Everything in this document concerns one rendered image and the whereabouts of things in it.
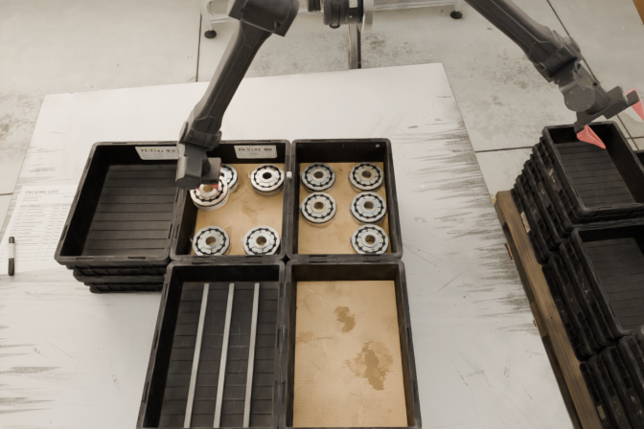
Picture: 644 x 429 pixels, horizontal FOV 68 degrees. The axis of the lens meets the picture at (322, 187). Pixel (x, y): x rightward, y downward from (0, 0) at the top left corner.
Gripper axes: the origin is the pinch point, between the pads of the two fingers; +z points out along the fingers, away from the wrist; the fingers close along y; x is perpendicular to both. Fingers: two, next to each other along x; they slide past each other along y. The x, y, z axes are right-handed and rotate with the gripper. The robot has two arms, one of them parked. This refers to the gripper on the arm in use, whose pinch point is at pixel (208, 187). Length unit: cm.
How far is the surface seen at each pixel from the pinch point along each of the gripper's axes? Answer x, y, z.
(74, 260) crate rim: -20.6, -32.2, 2.0
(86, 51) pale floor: 168, -127, 104
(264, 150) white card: 17.9, 12.8, 8.4
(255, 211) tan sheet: -0.1, 10.8, 13.9
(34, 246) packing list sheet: -6, -60, 25
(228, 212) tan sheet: -0.4, 2.8, 13.8
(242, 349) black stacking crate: -40.4, 11.3, 11.9
